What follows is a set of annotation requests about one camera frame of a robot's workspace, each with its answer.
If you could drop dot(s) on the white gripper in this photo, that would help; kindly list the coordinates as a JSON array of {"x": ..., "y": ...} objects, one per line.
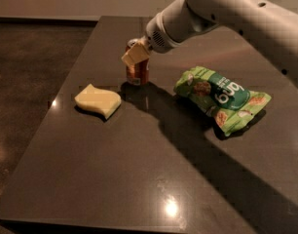
[{"x": 158, "y": 36}]

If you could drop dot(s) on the red coke can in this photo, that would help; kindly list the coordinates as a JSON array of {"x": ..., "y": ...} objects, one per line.
[{"x": 137, "y": 74}]

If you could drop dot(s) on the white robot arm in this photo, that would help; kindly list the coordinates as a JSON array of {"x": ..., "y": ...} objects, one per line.
[{"x": 269, "y": 28}]

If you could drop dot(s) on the yellow sponge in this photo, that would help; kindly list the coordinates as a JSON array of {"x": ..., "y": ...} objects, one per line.
[{"x": 103, "y": 102}]

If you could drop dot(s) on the green snack bag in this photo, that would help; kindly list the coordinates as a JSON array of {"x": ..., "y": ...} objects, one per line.
[{"x": 231, "y": 105}]

